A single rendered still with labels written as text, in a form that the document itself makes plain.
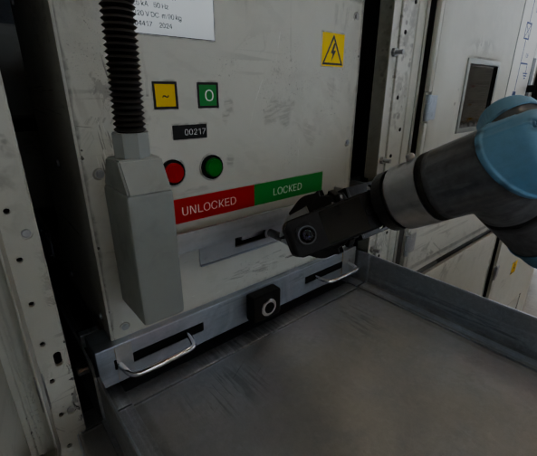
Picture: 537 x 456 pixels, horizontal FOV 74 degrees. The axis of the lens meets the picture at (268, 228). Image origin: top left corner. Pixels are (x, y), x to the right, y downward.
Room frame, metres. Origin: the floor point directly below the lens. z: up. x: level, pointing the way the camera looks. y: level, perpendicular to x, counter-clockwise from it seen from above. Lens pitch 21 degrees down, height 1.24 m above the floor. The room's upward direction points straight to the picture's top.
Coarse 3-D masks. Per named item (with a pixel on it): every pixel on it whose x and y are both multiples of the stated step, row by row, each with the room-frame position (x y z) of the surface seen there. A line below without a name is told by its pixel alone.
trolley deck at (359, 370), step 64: (320, 320) 0.56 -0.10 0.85; (384, 320) 0.56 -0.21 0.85; (192, 384) 0.40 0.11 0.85; (256, 384) 0.40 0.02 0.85; (320, 384) 0.40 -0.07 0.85; (384, 384) 0.40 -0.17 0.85; (448, 384) 0.40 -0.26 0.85; (512, 384) 0.40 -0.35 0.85; (192, 448) 0.30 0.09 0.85; (256, 448) 0.30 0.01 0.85; (320, 448) 0.30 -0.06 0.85; (384, 448) 0.30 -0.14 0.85; (448, 448) 0.30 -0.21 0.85; (512, 448) 0.30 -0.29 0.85
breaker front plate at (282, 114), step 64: (64, 0) 0.41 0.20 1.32; (256, 0) 0.56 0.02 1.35; (320, 0) 0.64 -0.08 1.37; (64, 64) 0.40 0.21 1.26; (192, 64) 0.49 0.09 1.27; (256, 64) 0.56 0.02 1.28; (320, 64) 0.64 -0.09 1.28; (256, 128) 0.56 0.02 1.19; (320, 128) 0.65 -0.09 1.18; (192, 192) 0.49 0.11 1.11; (192, 256) 0.48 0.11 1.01; (256, 256) 0.56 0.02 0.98; (128, 320) 0.41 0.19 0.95
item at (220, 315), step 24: (312, 264) 0.63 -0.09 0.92; (336, 264) 0.68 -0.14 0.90; (288, 288) 0.59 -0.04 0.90; (312, 288) 0.63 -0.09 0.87; (192, 312) 0.47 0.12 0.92; (216, 312) 0.49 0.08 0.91; (240, 312) 0.52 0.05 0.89; (96, 336) 0.41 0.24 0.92; (144, 336) 0.41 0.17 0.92; (168, 336) 0.44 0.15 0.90; (96, 360) 0.37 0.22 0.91; (144, 360) 0.41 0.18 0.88
